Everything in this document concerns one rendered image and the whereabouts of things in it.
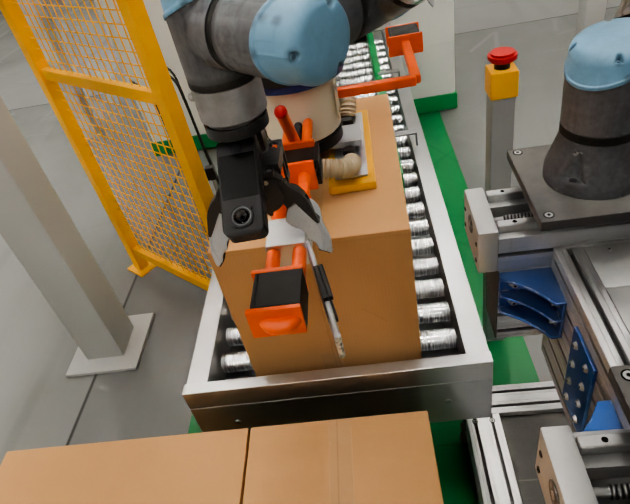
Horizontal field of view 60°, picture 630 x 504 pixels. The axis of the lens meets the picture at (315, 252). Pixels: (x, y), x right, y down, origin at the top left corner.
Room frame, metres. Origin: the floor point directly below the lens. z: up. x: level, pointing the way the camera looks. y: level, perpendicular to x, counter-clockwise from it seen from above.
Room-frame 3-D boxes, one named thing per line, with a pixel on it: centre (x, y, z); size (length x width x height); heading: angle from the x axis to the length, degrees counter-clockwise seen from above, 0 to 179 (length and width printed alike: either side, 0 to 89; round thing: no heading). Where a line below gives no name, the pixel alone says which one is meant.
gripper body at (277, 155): (0.58, 0.05, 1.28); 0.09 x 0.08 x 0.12; 170
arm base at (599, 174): (0.72, -0.48, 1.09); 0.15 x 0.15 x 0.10
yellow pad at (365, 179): (1.13, -0.14, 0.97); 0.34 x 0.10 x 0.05; 170
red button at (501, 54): (1.27, -0.56, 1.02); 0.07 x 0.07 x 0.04
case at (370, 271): (1.13, -0.04, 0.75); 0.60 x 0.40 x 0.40; 170
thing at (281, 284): (0.55, 0.06, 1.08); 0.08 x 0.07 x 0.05; 170
